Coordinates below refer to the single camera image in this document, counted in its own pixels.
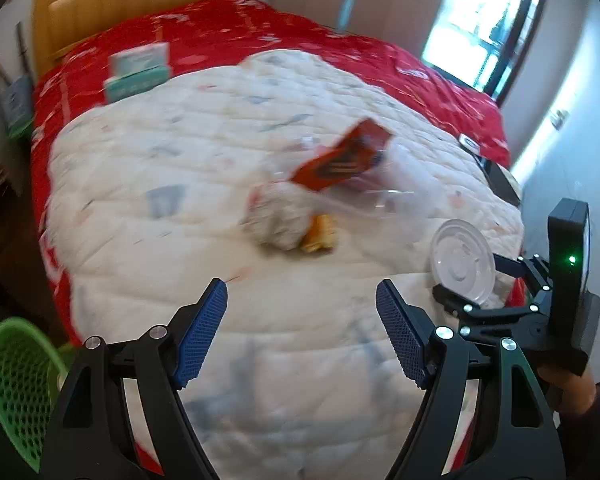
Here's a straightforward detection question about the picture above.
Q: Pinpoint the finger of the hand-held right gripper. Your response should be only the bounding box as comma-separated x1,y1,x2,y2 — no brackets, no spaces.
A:
431,285,551,352
491,254,553,292

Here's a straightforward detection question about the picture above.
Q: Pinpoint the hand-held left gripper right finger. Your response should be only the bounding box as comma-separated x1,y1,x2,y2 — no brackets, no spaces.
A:
375,279,563,480

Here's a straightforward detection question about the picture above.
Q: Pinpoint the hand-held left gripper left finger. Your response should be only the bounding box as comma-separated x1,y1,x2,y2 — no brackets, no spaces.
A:
39,277,229,480

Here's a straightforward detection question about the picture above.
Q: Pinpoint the clear round plastic lid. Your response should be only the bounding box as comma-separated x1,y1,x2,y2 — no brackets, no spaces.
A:
429,218,496,307

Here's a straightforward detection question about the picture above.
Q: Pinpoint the orange snack piece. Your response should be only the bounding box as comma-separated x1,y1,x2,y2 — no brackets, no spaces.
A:
300,214,339,254

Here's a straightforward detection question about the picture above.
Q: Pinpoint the white paper ball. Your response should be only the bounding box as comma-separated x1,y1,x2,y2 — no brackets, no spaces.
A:
240,180,317,252

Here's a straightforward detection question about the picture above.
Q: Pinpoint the clear plastic food container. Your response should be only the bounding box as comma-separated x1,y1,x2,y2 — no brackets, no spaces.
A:
325,157,431,222

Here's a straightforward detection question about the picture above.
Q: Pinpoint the green perforated plastic basket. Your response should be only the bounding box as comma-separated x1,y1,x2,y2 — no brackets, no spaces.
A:
0,317,73,473

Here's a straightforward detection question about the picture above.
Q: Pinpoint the red snack wrapper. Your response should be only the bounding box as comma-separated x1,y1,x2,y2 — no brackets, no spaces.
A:
287,119,395,193

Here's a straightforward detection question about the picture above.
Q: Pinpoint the person's right hand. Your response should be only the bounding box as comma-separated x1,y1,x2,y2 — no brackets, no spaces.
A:
537,364,598,417

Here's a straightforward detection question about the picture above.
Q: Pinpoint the black device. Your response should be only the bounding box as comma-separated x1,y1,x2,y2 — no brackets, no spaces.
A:
472,156,522,207

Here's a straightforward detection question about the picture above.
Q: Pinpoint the white quilted blanket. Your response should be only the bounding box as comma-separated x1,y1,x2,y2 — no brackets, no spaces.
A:
45,50,526,480

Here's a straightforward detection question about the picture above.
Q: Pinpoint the window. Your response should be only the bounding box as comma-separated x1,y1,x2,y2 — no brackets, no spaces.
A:
422,0,553,107

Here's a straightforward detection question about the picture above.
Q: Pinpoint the white teal tissue pack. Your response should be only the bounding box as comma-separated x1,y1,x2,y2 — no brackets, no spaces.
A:
109,42,171,77

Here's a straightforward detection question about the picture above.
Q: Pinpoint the blue paper bag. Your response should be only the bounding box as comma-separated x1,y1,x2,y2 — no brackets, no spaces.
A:
0,76,33,128

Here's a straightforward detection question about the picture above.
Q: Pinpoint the red printed bed cover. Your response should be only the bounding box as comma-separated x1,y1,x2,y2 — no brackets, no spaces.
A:
30,0,511,351

